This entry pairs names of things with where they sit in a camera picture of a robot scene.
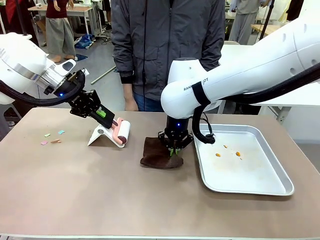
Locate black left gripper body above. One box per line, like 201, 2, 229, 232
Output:
55, 80, 102, 119

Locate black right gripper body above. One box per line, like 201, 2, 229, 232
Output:
166, 116, 193, 144

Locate dark brown cloth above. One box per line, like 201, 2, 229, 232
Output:
139, 136, 185, 170

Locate pink handled white lint roller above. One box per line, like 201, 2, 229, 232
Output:
96, 106, 132, 149

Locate person's right forearm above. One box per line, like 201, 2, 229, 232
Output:
112, 42, 136, 86

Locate person's left forearm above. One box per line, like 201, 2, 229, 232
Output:
200, 43, 224, 73

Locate person's right hand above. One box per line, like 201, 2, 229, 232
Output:
124, 83, 139, 112

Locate white lint roller stand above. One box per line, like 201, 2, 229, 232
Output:
87, 124, 126, 150

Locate long rod on floor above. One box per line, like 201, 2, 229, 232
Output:
90, 65, 117, 85

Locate blue plastic bag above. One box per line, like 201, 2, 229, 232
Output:
74, 33, 95, 50

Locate silver metal tray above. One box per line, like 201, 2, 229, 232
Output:
193, 123, 295, 197

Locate person in grey jacket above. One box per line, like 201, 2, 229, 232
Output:
110, 0, 226, 112

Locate wooden top background table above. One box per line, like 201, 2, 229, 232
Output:
27, 4, 102, 38

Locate background person in grey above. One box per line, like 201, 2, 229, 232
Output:
228, 0, 261, 46

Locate black tripod pole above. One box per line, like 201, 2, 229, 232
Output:
258, 0, 276, 41

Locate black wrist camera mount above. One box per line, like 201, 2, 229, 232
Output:
67, 69, 86, 85

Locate black velcro arm strap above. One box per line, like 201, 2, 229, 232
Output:
191, 80, 212, 106

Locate black left arm cable sleeve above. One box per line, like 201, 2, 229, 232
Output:
0, 69, 87, 108

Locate black arm cable sleeve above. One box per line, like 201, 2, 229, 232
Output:
191, 62, 320, 145
0, 69, 87, 108

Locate black right arm cable sleeve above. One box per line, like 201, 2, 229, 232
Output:
191, 62, 320, 145

